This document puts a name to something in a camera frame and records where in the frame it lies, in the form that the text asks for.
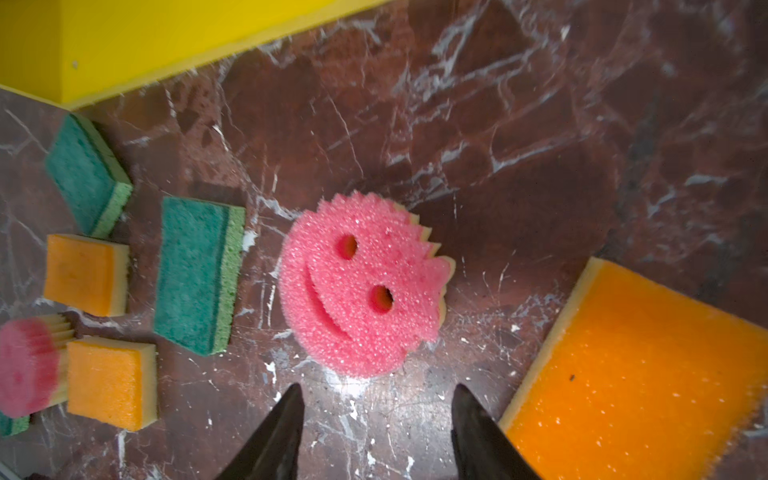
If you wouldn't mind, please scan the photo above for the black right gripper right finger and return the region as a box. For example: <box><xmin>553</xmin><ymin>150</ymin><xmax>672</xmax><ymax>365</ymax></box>
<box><xmin>451</xmin><ymin>384</ymin><xmax>540</xmax><ymax>480</ymax></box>

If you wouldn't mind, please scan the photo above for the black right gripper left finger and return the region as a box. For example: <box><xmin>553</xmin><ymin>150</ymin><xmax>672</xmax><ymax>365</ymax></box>
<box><xmin>216</xmin><ymin>383</ymin><xmax>305</xmax><ymax>480</ymax></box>

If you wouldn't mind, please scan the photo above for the orange sponge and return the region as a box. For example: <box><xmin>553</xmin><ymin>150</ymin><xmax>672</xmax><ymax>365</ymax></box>
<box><xmin>67</xmin><ymin>337</ymin><xmax>158</xmax><ymax>432</ymax></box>
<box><xmin>500</xmin><ymin>258</ymin><xmax>767</xmax><ymax>479</ymax></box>
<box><xmin>43</xmin><ymin>234</ymin><xmax>130</xmax><ymax>317</ymax></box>

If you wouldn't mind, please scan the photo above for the pink smiley sponge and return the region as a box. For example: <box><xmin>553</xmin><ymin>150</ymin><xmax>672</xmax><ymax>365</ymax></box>
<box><xmin>1</xmin><ymin>314</ymin><xmax>74</xmax><ymax>418</ymax></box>
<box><xmin>279</xmin><ymin>192</ymin><xmax>456</xmax><ymax>378</ymax></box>

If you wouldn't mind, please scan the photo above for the green sponge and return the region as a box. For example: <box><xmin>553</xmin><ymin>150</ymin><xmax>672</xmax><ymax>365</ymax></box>
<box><xmin>153</xmin><ymin>196</ymin><xmax>245</xmax><ymax>356</ymax></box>
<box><xmin>45</xmin><ymin>113</ymin><xmax>133</xmax><ymax>239</ymax></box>

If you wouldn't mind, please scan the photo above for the green sponge under left arm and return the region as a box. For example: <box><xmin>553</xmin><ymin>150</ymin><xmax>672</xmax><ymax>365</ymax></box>
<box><xmin>0</xmin><ymin>413</ymin><xmax>30</xmax><ymax>437</ymax></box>

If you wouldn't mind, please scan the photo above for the yellow shelf with coloured boards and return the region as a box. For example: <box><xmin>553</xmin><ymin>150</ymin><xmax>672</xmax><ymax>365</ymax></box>
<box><xmin>1</xmin><ymin>0</ymin><xmax>376</xmax><ymax>110</ymax></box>

